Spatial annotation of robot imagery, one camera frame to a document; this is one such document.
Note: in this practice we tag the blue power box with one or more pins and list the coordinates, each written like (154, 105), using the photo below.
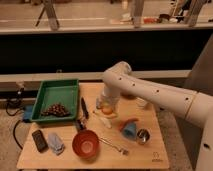
(27, 113)

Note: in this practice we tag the small metal cup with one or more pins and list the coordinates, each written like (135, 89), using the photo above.
(143, 136)

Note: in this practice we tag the orange carrot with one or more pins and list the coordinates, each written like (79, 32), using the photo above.
(124, 123)

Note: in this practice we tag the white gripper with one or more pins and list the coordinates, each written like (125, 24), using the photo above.
(108, 97)

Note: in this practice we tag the black knife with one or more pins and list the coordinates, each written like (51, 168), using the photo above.
(84, 108)

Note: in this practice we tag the black phone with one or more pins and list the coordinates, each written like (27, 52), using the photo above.
(40, 141)

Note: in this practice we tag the white cup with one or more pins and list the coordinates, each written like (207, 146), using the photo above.
(141, 103)

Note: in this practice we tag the white plastic spoon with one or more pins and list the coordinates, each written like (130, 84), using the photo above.
(104, 120)

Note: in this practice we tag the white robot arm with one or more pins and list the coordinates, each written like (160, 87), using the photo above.
(192, 106)

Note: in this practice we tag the blue cup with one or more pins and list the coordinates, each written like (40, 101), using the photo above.
(129, 131)

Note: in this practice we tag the green plastic tray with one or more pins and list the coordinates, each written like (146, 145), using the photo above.
(55, 92)

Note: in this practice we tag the orange apple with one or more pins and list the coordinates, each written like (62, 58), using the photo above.
(107, 110)

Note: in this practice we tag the grey blue cloth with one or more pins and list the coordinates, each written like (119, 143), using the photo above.
(55, 143)

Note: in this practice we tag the red bowl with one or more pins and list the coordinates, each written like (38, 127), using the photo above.
(85, 144)

